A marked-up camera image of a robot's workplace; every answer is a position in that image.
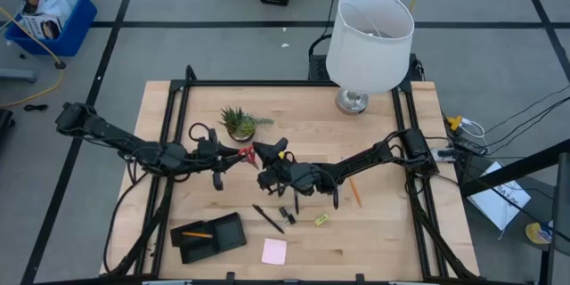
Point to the pink sticky note pad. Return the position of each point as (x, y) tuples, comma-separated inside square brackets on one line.
[(274, 251)]

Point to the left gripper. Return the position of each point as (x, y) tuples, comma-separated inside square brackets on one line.
[(209, 156)]

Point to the yellow plug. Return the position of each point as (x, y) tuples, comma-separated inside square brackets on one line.
[(454, 122)]

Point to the yellow highlighter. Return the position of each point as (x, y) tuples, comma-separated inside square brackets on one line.
[(321, 219)]

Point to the white printed paper sheets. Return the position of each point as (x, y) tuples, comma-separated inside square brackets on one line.
[(499, 200)]

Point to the white shade silver table lamp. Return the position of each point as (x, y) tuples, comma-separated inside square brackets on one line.
[(369, 40)]

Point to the black frame beam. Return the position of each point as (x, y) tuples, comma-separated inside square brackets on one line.
[(512, 170)]

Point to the black mesh desk organizer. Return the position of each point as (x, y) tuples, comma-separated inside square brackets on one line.
[(227, 233)]

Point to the white packaging bags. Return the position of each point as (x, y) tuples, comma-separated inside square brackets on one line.
[(49, 9)]

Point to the blue plastic bin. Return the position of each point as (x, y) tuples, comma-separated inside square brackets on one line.
[(75, 31)]

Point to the large black binder clip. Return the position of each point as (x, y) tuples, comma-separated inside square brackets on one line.
[(290, 219), (283, 211)]

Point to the grey metal bar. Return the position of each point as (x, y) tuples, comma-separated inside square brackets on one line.
[(18, 75)]

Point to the orange pencil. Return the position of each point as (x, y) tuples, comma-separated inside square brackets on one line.
[(198, 234), (355, 192)]

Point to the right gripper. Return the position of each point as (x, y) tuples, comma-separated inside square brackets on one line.
[(296, 178)]

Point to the succulent in black pot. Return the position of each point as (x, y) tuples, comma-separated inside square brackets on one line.
[(242, 127)]

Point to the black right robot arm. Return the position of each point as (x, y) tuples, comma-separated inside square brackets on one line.
[(365, 156)]

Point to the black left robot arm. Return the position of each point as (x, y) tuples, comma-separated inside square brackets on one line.
[(111, 133)]

